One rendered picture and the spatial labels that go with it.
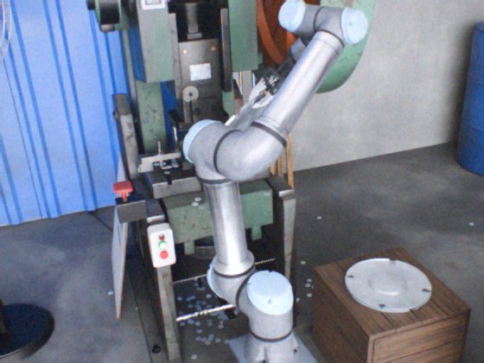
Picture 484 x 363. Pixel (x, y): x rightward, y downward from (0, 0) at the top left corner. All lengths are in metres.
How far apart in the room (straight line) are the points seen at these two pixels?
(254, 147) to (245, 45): 0.75
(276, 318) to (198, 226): 0.63
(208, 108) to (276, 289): 0.77
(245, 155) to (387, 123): 2.75
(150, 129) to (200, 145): 0.94
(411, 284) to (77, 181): 2.02
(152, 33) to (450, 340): 1.40
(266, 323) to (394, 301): 0.62
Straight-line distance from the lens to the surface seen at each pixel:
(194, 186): 1.96
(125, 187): 1.80
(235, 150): 1.19
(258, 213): 1.99
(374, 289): 1.94
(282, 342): 1.47
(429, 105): 4.02
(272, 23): 2.21
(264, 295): 1.38
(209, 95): 1.93
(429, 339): 1.94
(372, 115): 3.78
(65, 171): 3.24
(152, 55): 1.81
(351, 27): 1.29
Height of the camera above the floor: 1.52
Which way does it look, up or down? 26 degrees down
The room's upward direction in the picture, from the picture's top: 3 degrees counter-clockwise
